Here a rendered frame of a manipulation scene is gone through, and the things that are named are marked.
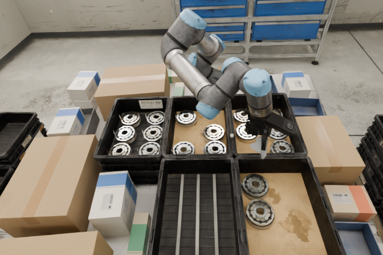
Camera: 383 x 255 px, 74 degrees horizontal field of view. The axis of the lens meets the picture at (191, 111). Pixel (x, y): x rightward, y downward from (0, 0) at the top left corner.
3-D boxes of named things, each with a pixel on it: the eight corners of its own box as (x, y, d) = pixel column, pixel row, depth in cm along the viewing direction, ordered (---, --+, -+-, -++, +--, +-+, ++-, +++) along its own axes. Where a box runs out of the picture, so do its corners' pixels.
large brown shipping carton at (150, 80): (104, 121, 157) (94, 97, 144) (113, 91, 179) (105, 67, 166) (168, 116, 156) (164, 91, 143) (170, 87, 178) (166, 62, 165)
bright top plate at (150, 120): (149, 111, 138) (149, 110, 138) (167, 111, 137) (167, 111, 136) (145, 124, 131) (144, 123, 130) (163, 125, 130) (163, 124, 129)
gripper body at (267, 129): (253, 119, 97) (249, 98, 88) (276, 123, 92) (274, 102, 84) (246, 135, 93) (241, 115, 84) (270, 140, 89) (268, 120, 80)
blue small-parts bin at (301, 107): (284, 122, 146) (286, 114, 141) (281, 105, 157) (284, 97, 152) (321, 124, 143) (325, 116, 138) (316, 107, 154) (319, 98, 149)
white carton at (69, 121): (65, 119, 153) (59, 108, 147) (85, 118, 153) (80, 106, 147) (53, 145, 139) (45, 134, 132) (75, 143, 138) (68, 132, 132)
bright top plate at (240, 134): (236, 123, 127) (236, 122, 127) (257, 124, 125) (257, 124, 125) (236, 138, 120) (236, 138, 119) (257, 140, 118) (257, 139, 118)
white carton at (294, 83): (280, 82, 174) (282, 71, 167) (298, 82, 173) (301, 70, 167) (287, 101, 159) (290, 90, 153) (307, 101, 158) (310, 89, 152)
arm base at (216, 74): (208, 79, 169) (198, 71, 165) (225, 68, 160) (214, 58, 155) (206, 95, 160) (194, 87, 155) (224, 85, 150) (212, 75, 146)
